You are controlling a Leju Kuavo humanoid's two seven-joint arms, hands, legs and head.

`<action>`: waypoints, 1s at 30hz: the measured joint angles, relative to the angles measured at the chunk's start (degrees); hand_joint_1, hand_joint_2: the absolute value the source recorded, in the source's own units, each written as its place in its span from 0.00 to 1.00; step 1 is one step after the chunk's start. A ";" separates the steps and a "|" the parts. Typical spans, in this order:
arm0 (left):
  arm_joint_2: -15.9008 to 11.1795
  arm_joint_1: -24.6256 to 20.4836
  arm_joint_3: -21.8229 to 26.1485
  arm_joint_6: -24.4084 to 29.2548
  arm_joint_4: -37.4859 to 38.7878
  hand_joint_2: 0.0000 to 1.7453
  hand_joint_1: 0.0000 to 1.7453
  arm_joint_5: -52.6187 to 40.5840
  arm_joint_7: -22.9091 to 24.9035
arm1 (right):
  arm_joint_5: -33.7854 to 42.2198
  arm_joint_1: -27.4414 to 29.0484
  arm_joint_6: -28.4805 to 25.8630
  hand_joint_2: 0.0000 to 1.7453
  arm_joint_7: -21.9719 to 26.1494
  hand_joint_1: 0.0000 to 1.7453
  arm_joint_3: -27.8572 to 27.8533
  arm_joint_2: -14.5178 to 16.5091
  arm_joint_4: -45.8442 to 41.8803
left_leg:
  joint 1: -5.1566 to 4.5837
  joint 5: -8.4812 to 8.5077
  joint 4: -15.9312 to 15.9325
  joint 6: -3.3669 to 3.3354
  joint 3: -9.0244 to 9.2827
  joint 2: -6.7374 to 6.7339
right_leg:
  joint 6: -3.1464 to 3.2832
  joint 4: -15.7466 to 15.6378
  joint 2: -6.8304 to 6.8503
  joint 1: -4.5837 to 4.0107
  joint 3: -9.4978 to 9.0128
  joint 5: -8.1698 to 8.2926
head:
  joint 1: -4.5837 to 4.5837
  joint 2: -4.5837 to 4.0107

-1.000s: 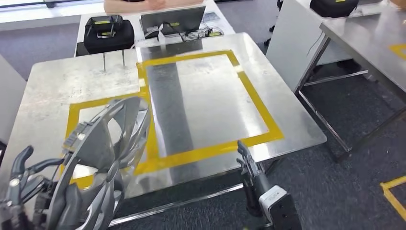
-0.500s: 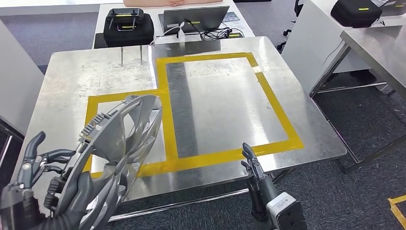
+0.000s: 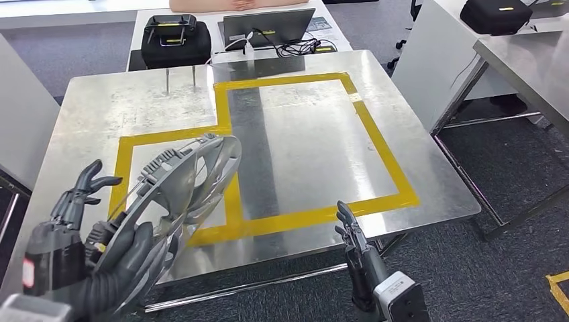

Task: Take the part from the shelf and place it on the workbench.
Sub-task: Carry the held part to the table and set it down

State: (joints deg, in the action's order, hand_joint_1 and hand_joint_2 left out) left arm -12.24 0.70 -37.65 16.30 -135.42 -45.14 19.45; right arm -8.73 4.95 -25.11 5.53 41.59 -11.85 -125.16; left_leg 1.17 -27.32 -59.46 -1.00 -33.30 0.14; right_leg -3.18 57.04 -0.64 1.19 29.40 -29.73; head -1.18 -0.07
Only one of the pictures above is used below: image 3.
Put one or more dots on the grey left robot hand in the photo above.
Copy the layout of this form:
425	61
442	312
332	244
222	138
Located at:
53	258

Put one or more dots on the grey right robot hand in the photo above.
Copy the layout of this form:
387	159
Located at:
371	266

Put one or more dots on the silver plastic wheel hubcap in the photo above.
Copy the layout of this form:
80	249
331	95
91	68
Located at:
178	177

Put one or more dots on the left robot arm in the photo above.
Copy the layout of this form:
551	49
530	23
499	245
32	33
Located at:
102	293

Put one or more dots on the stainless steel workbench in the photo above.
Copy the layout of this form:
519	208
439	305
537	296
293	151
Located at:
311	146

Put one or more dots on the black office chair base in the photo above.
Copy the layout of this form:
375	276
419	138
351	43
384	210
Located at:
396	53

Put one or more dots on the white desk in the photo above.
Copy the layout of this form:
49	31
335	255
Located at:
338	37

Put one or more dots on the black carry bag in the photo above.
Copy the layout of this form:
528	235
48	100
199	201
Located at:
178	49

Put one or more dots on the white long counter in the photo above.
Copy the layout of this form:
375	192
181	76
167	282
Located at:
66	13

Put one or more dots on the printed paper sheet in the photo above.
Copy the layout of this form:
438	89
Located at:
319	23

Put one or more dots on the white charger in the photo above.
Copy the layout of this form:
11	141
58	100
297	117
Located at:
249	44

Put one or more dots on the stainless steel table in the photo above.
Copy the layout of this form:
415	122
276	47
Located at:
524	62

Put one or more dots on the black laptop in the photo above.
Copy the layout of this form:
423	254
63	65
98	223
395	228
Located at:
266	26

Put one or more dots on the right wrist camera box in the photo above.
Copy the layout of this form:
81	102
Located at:
400	295

